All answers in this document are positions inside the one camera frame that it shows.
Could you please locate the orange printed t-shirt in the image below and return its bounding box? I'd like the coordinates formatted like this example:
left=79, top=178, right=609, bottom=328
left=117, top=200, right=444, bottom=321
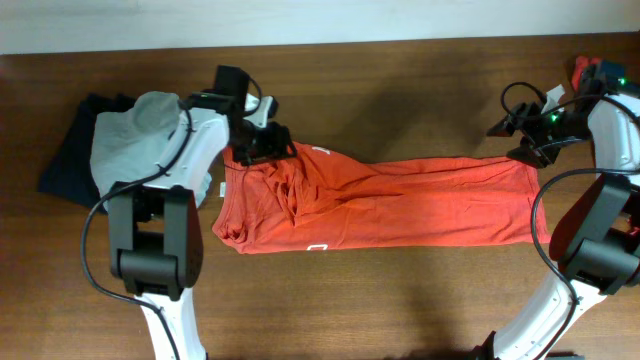
left=212, top=144, right=540, bottom=254

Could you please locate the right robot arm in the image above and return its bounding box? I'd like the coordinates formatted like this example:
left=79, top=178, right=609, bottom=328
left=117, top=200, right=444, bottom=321
left=468, top=56, right=639, bottom=360

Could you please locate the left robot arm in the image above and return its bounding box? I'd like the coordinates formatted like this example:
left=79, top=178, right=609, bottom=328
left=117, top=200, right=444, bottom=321
left=106, top=65, right=297, bottom=359

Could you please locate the red lettered t-shirt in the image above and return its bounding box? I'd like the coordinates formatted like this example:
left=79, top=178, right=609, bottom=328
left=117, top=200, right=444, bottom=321
left=571, top=55, right=602, bottom=92

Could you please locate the folded grey t-shirt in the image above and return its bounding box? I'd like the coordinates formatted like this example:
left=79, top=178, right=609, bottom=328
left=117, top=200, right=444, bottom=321
left=89, top=90, right=214, bottom=209

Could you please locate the folded navy garment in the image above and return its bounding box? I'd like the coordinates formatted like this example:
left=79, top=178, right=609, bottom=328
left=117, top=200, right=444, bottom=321
left=37, top=94, right=135, bottom=209

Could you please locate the right black cable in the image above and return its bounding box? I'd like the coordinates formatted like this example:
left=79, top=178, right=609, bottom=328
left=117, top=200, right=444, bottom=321
left=499, top=81, right=640, bottom=360

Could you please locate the black cable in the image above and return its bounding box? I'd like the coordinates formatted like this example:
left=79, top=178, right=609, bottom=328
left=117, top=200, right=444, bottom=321
left=499, top=81, right=640, bottom=360
left=79, top=74, right=264, bottom=360

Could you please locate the left black cable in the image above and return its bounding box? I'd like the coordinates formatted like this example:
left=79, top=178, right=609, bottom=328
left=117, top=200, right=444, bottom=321
left=79, top=74, right=264, bottom=360

